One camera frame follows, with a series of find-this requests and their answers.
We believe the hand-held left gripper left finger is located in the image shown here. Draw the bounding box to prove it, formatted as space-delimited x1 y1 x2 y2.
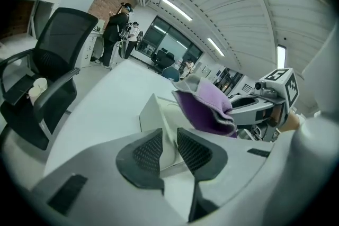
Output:
115 128 165 195

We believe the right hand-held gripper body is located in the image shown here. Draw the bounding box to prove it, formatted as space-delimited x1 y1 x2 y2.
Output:
229 68 300 142

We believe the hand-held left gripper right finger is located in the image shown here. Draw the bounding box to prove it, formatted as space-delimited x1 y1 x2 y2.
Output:
176 127 228 223

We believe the white box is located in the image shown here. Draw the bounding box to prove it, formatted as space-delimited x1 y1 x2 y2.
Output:
139 93 192 170

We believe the purple and grey cloth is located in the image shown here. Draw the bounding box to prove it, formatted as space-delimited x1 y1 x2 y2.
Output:
171 74 238 139

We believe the person's right forearm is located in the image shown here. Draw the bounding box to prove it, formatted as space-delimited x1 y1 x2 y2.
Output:
278 110 300 133

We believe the long ceiling light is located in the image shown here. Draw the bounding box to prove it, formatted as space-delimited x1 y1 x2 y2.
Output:
161 0 193 22
276 44 287 68
206 37 226 57

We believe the person's white sleeve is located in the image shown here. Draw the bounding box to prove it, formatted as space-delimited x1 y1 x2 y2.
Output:
272 24 339 194

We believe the blue office chair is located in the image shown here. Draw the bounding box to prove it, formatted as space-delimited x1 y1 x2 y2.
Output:
162 66 181 82

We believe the dark framed glass partition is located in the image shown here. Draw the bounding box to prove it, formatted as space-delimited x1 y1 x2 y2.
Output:
137 15 204 68

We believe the white drawer cabinet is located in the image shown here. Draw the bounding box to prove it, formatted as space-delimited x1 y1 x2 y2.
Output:
81 31 105 67

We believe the white paper cup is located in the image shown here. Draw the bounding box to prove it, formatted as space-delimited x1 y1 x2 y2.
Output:
33 77 48 93
27 86 42 106

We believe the black mesh office chair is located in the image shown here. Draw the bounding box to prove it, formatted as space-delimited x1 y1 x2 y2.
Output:
0 7 99 151

